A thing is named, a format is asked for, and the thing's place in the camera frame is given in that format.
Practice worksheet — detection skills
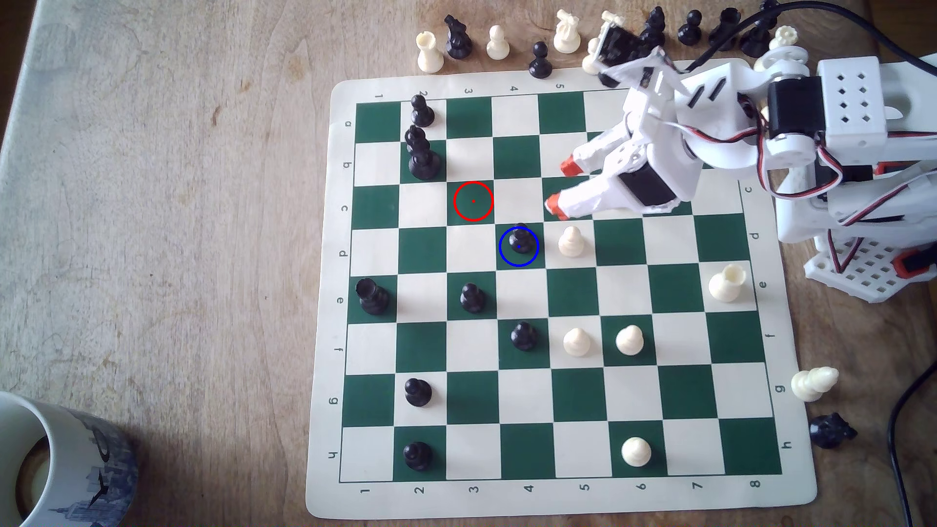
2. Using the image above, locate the white rook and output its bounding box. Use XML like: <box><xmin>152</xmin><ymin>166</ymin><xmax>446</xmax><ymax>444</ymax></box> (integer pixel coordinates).
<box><xmin>416</xmin><ymin>31</ymin><xmax>445</xmax><ymax>74</ymax></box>
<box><xmin>708</xmin><ymin>263</ymin><xmax>748</xmax><ymax>303</ymax></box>

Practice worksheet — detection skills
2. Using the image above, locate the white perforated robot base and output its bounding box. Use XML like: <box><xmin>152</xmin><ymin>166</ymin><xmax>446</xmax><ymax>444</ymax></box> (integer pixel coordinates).
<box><xmin>804</xmin><ymin>234</ymin><xmax>937</xmax><ymax>304</ymax></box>

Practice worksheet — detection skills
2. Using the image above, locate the orange clamp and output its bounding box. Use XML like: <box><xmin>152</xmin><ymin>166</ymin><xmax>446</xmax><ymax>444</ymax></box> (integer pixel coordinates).
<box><xmin>896</xmin><ymin>247</ymin><xmax>937</xmax><ymax>281</ymax></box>

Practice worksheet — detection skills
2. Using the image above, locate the white bishop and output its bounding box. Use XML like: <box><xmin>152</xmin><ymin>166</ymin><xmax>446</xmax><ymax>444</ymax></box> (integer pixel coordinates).
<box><xmin>791</xmin><ymin>366</ymin><xmax>840</xmax><ymax>403</ymax></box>

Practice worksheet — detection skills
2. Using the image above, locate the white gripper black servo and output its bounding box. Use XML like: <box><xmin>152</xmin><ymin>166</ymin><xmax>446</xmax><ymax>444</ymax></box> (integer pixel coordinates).
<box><xmin>545</xmin><ymin>88</ymin><xmax>696</xmax><ymax>222</ymax></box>

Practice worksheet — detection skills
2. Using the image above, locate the black knight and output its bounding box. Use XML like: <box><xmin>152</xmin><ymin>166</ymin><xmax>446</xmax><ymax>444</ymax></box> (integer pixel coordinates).
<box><xmin>809</xmin><ymin>412</ymin><xmax>858</xmax><ymax>449</ymax></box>
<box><xmin>444</xmin><ymin>15</ymin><xmax>474</xmax><ymax>60</ymax></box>

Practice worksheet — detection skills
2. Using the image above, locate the white mug with skyline print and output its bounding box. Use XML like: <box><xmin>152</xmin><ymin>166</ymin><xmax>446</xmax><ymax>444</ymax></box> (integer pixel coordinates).
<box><xmin>0</xmin><ymin>391</ymin><xmax>140</xmax><ymax>527</ymax></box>

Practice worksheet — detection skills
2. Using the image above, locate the black bishop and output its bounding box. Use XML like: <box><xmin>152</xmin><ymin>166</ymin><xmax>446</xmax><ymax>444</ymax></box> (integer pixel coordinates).
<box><xmin>638</xmin><ymin>6</ymin><xmax>667</xmax><ymax>52</ymax></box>

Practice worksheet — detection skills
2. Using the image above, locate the black rook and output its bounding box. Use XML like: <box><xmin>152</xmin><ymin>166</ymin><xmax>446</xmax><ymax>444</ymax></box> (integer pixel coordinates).
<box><xmin>355</xmin><ymin>278</ymin><xmax>391</xmax><ymax>316</ymax></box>
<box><xmin>709</xmin><ymin>7</ymin><xmax>742</xmax><ymax>52</ymax></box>

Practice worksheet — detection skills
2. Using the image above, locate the black queen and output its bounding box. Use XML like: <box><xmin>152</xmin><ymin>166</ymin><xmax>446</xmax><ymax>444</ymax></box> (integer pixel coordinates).
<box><xmin>739</xmin><ymin>0</ymin><xmax>783</xmax><ymax>59</ymax></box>

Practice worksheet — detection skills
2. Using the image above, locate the green and white chessboard mat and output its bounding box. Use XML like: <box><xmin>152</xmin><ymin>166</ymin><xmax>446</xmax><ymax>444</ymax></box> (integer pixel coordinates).
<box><xmin>305</xmin><ymin>59</ymin><xmax>818</xmax><ymax>521</ymax></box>

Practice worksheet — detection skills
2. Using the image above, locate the black cable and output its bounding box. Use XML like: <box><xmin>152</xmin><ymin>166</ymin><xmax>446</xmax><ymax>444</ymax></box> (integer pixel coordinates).
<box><xmin>681</xmin><ymin>0</ymin><xmax>879</xmax><ymax>74</ymax></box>
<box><xmin>886</xmin><ymin>377</ymin><xmax>937</xmax><ymax>527</ymax></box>

